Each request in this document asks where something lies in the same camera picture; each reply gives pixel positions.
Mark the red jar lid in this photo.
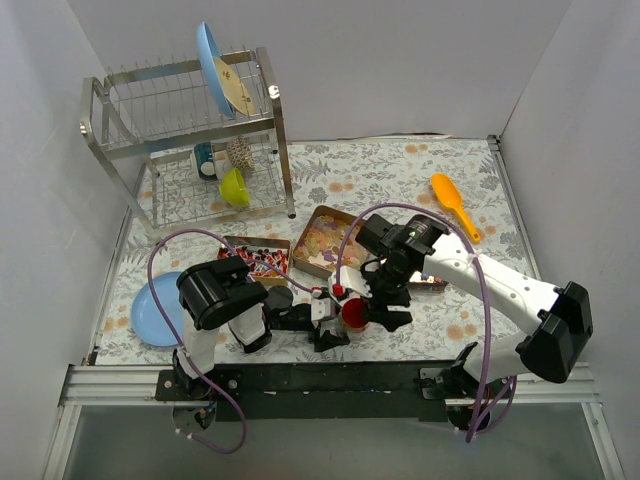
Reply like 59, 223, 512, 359
341, 298, 367, 325

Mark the tin of star candies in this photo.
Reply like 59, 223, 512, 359
409, 272, 449, 293

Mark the tin of pastel gummies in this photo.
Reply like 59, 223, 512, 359
292, 205, 355, 280

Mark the tin of lollipops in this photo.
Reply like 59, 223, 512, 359
224, 236, 291, 287

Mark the yellow plastic scoop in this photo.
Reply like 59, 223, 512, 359
431, 173, 481, 244

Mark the clear glass jar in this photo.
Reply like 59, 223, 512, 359
343, 322, 368, 334

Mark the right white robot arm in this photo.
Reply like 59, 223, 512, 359
356, 214, 593, 398

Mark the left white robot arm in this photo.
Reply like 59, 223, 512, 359
172, 256, 350, 400

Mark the green bowl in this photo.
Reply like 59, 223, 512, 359
219, 168, 250, 208

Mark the blue plate on table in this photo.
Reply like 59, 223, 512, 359
130, 271, 183, 347

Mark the floral table mat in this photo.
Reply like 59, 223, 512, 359
96, 140, 533, 366

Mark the blue white mug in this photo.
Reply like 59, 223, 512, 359
191, 142, 217, 181

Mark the steel dish rack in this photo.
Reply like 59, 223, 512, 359
79, 47, 296, 240

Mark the cream floral plate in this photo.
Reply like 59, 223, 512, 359
213, 57, 255, 116

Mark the blue plate in rack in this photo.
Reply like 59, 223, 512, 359
196, 22, 235, 119

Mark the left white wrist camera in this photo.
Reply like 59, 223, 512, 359
310, 287, 334, 327

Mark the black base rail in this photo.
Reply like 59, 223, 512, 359
154, 360, 514, 424

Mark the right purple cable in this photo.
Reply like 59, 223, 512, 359
335, 203, 519, 444

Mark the purple cable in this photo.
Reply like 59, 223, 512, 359
335, 203, 519, 444
148, 228, 321, 455

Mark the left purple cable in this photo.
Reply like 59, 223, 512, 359
148, 228, 321, 455

